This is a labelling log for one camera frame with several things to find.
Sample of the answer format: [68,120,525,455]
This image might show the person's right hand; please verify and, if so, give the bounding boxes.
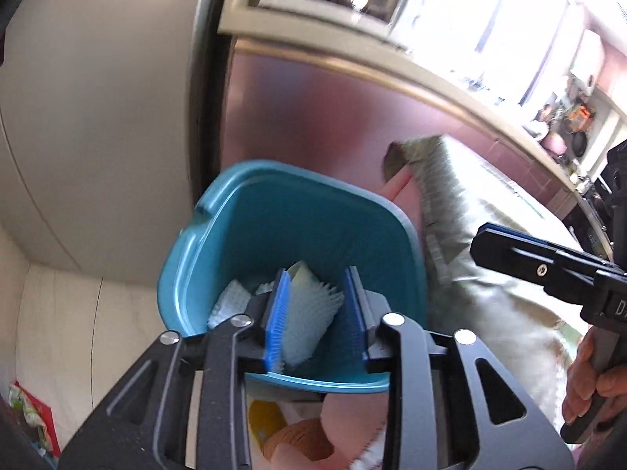
[562,333,627,424]

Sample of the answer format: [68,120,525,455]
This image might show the grey refrigerator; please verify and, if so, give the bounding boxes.
[0,0,231,285]

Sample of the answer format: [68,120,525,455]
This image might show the patterned tablecloth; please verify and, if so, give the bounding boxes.
[382,134,589,446]

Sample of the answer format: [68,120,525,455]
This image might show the red snack packet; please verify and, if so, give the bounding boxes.
[7,379,62,457]

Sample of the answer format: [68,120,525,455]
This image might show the yellow round item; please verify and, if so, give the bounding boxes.
[247,399,288,447]

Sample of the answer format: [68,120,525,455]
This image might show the orange knitted item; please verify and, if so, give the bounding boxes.
[262,423,335,462]

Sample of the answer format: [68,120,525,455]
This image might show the teal plastic trash bin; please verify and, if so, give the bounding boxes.
[157,159,427,395]

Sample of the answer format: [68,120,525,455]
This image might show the maroon kitchen cabinets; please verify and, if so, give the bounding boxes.
[220,39,574,236]

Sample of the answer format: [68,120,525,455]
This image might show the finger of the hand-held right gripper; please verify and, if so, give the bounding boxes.
[469,222,608,304]

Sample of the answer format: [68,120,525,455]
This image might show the black built-in oven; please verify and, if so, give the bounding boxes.
[563,191,608,258]

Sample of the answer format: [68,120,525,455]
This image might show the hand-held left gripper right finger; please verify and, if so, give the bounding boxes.
[344,267,574,470]

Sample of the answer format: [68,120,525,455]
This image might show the kitchen counter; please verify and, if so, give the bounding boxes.
[218,10,593,206]

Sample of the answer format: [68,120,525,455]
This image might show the kitchen window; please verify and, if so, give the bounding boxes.
[406,0,589,108]

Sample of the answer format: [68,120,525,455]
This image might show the pale yellow paper scrap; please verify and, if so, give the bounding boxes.
[285,260,321,289]

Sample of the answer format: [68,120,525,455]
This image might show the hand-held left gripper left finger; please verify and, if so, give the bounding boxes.
[59,269,293,470]

